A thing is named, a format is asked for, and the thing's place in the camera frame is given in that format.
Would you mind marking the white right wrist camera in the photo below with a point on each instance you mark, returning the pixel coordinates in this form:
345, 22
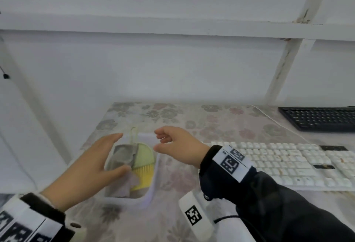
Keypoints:
194, 214

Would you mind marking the black keyboard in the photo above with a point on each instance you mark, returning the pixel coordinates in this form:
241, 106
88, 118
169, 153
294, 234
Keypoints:
319, 118

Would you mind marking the white marker wristband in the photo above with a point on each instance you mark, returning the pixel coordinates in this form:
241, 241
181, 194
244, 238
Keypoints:
22, 225
233, 162

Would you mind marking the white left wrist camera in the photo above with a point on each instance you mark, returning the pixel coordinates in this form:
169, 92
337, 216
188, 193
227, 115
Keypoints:
77, 230

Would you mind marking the floral tablecloth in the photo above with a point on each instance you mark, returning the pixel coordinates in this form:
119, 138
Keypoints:
222, 122

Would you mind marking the person's left hand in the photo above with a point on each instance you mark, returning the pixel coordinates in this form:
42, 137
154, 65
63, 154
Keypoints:
83, 172

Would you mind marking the small black wall clip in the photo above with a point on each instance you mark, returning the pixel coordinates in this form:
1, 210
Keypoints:
5, 76

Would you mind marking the grey fluffy cloth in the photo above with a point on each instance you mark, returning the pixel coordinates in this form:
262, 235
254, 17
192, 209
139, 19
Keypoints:
122, 155

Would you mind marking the white keyboard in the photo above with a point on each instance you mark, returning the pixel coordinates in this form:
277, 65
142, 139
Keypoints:
291, 164

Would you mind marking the white marker right wristband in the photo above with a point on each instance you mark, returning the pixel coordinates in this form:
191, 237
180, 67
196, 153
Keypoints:
233, 162

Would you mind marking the green brush yellow bristles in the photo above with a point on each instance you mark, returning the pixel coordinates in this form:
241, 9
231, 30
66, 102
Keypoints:
144, 161

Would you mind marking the white marker left wristband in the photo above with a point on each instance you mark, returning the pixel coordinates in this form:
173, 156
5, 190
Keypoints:
22, 225

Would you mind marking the person's right forearm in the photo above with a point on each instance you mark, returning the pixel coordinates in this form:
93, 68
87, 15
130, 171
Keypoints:
263, 203

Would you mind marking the person's right hand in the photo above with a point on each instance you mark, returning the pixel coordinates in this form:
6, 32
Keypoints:
183, 147

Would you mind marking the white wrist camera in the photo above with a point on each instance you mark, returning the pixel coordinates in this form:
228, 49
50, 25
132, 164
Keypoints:
194, 214
77, 230

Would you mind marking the person's left forearm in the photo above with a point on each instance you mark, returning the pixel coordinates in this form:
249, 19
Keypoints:
44, 205

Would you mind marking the white wooden frame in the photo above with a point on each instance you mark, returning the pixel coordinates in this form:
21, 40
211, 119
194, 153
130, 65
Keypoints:
138, 25

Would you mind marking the clear plastic container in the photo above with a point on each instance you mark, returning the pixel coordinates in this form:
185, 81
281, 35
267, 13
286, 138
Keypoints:
154, 180

